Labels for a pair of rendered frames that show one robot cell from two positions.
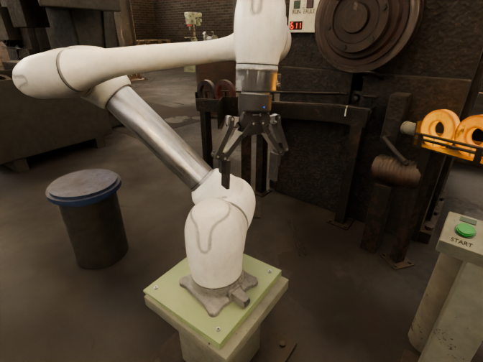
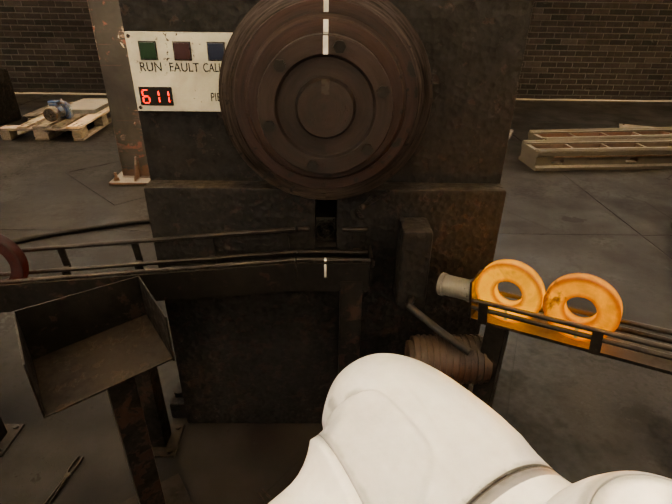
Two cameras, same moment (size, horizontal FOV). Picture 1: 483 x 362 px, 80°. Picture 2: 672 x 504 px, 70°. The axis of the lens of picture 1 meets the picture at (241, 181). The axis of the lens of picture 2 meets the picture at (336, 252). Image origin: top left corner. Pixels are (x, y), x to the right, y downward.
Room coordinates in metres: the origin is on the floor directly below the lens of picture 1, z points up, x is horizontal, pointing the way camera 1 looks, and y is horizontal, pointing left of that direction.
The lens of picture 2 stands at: (0.68, 0.13, 1.32)
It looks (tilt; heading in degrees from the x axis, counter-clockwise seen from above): 28 degrees down; 320
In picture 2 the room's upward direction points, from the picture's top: 1 degrees clockwise
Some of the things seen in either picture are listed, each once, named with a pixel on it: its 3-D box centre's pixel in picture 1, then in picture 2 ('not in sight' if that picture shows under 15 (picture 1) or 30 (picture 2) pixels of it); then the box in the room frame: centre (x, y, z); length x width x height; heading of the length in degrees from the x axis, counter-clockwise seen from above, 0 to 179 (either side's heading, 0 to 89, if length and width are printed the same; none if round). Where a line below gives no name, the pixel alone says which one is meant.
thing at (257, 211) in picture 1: (242, 159); (122, 433); (1.65, -0.01, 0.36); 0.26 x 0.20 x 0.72; 86
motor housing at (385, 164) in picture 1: (388, 207); (439, 413); (1.24, -0.74, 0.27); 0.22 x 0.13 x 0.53; 51
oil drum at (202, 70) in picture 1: (215, 80); not in sight; (4.49, 0.38, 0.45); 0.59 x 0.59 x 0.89
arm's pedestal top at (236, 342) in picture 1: (218, 291); not in sight; (0.65, 0.07, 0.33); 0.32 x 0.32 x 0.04; 53
